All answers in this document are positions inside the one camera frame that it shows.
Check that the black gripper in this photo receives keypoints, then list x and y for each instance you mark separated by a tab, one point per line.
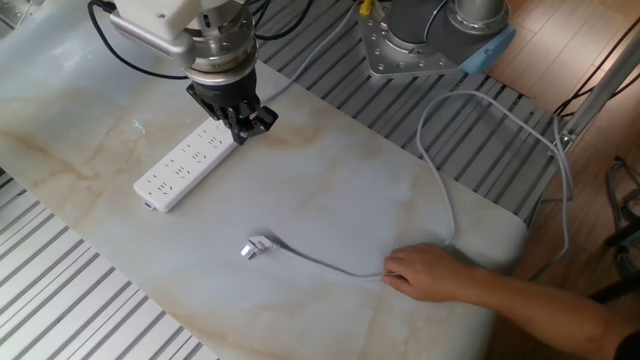
225	97

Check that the white power strip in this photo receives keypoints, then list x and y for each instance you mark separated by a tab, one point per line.
180	170

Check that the person's right forearm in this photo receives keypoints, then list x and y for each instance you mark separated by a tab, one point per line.
540	310

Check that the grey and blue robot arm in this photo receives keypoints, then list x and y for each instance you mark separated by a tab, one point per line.
430	30

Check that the person's right hand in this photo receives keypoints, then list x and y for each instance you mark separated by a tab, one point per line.
430	272

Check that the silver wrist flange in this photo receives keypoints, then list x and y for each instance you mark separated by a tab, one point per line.
225	45

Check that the glossy marble pattern mat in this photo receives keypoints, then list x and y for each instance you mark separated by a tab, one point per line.
300	200

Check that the yellow connector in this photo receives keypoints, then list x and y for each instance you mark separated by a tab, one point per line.
366	7

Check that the black chair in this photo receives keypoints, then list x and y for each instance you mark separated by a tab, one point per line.
622	235

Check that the black shirt sleeve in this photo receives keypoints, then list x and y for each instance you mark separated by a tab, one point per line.
630	347

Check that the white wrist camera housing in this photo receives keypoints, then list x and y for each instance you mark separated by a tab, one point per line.
150	20

